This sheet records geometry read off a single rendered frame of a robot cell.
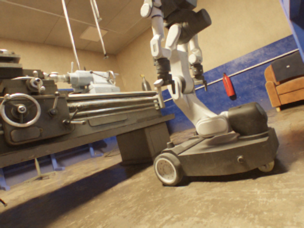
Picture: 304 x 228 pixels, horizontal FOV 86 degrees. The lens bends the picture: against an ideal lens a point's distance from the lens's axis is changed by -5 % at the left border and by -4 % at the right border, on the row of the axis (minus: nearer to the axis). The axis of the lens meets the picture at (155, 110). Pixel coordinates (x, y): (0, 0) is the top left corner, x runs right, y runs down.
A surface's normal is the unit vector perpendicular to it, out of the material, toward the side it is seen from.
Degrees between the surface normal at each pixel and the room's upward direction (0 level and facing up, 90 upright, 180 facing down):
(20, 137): 90
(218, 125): 90
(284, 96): 90
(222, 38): 90
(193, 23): 113
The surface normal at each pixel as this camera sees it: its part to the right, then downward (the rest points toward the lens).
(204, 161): -0.66, 0.13
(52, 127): 0.73, -0.26
